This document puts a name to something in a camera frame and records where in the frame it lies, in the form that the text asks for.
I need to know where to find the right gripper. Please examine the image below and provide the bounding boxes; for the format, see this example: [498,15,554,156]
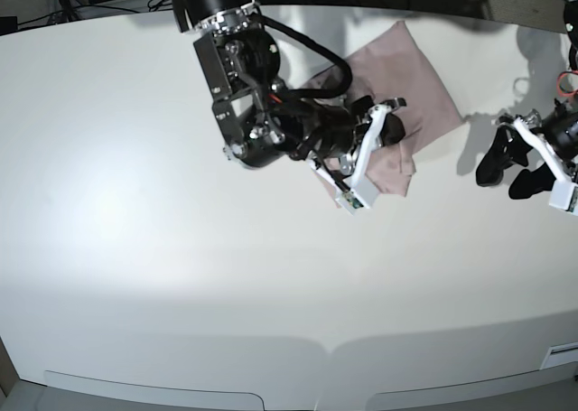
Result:
[289,101,406,161]

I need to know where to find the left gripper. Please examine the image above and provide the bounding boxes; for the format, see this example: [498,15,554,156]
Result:
[475,98,577,200]

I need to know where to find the pink T-shirt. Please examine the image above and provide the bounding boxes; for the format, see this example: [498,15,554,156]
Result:
[316,21,461,213]

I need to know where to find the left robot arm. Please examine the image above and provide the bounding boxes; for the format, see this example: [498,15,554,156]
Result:
[475,0,577,215]

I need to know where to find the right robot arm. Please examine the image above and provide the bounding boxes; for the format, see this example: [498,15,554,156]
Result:
[172,0,375,168]

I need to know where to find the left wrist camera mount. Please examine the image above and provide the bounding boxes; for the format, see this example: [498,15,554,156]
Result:
[499,111,577,216]

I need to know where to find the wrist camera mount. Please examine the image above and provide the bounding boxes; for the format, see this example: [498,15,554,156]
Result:
[499,111,577,216]
[305,96,406,215]

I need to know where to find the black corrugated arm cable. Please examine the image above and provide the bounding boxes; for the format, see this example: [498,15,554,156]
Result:
[259,13,354,105]

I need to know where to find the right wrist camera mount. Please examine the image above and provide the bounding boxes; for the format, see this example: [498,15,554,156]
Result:
[305,96,406,215]

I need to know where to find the black cables behind table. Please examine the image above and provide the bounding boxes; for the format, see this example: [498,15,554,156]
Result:
[0,0,182,33]

